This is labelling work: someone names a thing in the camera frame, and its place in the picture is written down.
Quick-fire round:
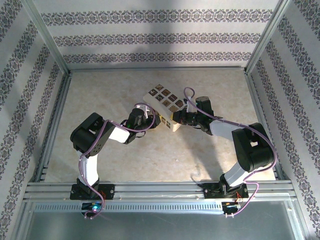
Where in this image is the grey metal panel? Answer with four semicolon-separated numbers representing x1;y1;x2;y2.
13;201;310;240

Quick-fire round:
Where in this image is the slotted grey cable duct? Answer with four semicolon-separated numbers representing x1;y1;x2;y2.
32;201;225;213

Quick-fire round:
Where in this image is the wide aluminium mounting rail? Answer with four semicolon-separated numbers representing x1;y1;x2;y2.
23;181;297;201

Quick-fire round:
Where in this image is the thin black wire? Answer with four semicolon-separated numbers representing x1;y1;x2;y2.
190;172;204;187

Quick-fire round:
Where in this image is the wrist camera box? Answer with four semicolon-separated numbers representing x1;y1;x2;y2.
184;98;195;114
138;103;152;118

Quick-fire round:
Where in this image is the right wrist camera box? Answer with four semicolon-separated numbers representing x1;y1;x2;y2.
184;98;195;114

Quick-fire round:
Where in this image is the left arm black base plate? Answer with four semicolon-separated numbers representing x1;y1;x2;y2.
69;183;116;200

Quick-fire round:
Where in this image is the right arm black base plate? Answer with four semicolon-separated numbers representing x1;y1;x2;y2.
203;183;249;200

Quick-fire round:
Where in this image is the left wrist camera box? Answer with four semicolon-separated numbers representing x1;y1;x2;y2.
138;103;152;118

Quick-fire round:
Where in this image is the white box with picture tiles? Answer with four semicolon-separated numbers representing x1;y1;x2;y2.
142;84;188;133

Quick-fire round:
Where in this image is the aluminium frame rail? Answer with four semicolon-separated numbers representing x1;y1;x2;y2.
243;69;292;181
33;71;73;183
67;65;248;74

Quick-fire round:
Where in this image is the aluminium frame post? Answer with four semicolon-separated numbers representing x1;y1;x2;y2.
244;0;296;76
19;0;72;76

